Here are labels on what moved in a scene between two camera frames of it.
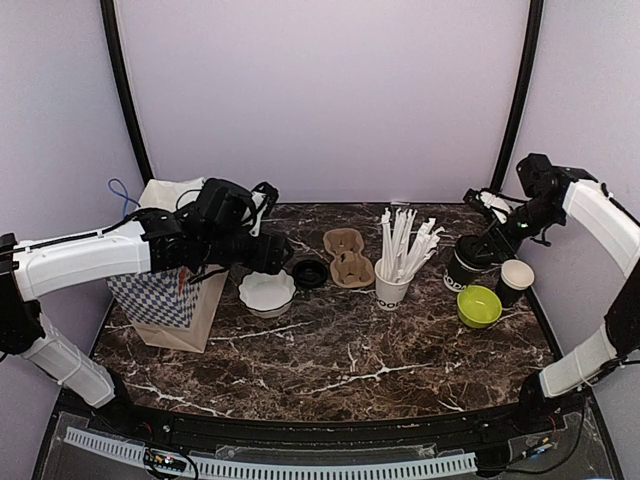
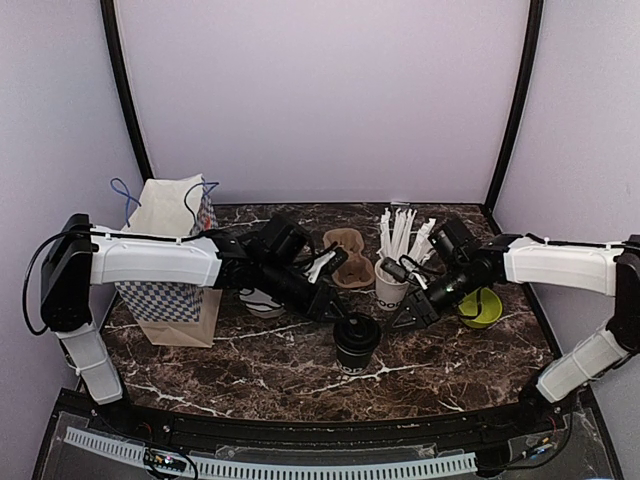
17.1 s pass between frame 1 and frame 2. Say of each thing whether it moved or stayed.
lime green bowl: stayed
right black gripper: moved
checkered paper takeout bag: stayed
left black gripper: moved
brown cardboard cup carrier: stayed
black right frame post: stayed
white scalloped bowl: stayed
